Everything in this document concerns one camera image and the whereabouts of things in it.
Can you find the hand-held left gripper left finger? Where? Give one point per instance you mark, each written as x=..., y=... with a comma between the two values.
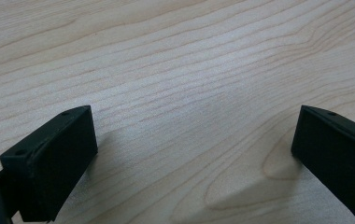
x=52, y=161

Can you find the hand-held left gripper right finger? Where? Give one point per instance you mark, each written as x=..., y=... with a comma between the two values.
x=337, y=152

